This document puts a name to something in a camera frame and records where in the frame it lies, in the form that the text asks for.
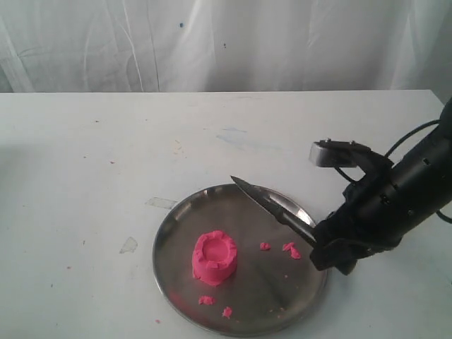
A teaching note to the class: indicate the clear tape piece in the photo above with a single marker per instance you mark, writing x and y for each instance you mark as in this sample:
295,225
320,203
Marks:
158,202
129,246

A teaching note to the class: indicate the small pink clay crumb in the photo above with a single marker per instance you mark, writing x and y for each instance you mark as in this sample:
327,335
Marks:
265,246

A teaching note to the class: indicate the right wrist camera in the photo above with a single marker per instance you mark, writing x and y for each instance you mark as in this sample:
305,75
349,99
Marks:
329,154

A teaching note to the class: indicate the clear tape piece upper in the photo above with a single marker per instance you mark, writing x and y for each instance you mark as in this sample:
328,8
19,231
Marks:
158,202

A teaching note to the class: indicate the white backdrop curtain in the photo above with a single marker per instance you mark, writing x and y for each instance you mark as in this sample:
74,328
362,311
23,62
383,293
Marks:
188,46

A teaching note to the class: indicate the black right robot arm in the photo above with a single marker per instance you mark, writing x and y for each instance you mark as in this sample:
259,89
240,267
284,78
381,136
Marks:
422,180

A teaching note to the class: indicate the pink clay crumb right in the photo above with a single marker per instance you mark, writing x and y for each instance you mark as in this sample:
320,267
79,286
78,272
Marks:
291,248

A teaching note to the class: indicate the clear tape piece lower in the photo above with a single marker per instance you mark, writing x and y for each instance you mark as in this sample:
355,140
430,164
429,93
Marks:
129,246

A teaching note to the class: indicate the pink clay lump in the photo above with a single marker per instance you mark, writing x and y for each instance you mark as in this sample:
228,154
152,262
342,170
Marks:
214,258

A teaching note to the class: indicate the pink clay crumb front-left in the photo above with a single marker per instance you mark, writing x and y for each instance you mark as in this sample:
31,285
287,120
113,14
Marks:
206,300

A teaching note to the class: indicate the round steel plate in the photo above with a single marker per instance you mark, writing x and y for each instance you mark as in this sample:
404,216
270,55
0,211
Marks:
268,291

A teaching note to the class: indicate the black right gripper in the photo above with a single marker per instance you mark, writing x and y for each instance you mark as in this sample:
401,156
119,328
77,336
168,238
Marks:
356,229

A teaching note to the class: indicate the pink clay crumb front-middle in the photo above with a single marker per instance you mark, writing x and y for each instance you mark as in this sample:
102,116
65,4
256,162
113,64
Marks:
227,312

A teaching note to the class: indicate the black knife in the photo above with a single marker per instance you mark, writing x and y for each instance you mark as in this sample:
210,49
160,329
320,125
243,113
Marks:
279,212

